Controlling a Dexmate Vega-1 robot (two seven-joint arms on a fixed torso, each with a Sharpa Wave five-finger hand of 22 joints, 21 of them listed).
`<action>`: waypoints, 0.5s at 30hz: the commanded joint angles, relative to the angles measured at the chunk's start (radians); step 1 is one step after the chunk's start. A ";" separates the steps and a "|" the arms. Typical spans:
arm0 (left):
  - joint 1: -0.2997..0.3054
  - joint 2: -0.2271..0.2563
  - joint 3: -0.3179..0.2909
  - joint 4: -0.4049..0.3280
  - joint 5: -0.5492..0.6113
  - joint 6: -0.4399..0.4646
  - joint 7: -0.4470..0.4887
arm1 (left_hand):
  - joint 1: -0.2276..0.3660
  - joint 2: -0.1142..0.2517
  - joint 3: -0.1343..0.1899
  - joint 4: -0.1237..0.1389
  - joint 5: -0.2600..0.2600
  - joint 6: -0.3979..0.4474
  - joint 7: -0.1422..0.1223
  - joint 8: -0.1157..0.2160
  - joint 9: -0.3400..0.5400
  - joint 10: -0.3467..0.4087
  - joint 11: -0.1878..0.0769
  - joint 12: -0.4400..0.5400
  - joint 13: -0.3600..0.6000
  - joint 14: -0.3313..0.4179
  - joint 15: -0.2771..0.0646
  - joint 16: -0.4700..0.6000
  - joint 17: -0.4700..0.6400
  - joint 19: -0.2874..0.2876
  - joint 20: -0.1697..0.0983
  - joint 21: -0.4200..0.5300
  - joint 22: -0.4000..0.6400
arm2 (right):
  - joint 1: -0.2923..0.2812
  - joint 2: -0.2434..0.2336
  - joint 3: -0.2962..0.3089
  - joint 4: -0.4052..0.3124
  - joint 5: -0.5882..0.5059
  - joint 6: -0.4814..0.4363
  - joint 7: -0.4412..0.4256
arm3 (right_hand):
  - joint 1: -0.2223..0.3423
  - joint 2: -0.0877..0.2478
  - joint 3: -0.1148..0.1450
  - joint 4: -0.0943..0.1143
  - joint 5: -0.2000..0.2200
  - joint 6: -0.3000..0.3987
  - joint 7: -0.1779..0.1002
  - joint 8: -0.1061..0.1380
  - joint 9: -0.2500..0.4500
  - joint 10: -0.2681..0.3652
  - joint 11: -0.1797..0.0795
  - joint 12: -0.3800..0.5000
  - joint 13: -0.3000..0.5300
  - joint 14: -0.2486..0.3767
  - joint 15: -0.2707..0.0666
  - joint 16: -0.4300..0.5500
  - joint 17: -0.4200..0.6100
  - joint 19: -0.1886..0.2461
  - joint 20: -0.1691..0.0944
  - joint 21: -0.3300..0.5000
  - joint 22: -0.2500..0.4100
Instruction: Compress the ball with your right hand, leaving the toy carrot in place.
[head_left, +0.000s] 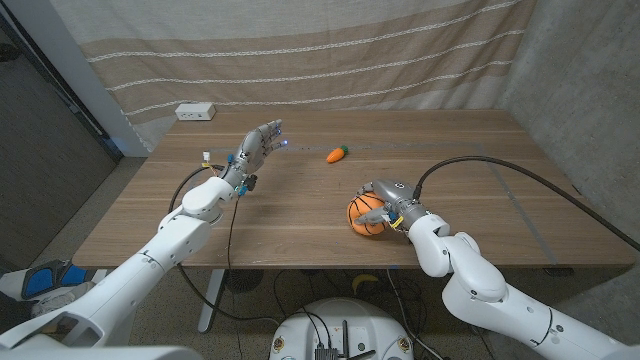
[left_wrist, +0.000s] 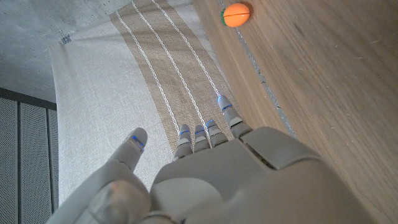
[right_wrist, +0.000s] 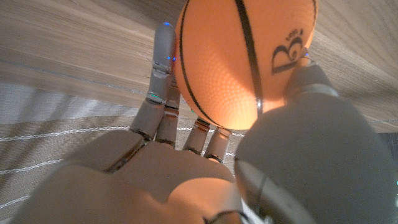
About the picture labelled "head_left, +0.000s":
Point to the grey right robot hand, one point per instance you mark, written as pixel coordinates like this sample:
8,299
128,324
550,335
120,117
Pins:
397,197

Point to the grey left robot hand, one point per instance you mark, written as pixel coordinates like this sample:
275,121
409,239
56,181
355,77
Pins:
252,155

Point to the orange toy basketball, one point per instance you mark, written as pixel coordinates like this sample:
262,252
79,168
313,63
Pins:
367,202

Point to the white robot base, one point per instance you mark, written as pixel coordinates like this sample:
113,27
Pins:
365,320

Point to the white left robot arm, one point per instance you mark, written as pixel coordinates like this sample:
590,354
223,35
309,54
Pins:
140,270

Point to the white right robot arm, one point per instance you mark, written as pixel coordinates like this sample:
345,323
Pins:
500,305

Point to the orange toy carrot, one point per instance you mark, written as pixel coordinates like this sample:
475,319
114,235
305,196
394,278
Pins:
334,156

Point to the white power strip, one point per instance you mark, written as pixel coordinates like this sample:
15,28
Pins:
195,111

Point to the yellow banana-shaped object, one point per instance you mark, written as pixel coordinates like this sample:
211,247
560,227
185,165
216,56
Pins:
364,280

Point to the beige striped cloth backdrop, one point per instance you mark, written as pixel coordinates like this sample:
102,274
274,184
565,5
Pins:
300,50

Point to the black round floor fan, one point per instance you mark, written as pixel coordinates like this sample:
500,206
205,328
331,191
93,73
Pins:
243,280

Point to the white table leg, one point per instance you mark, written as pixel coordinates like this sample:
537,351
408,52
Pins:
210,300

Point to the dark trouser leg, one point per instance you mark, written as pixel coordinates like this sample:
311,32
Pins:
14,315

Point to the black door frame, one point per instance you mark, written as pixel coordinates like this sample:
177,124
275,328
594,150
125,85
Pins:
60,85

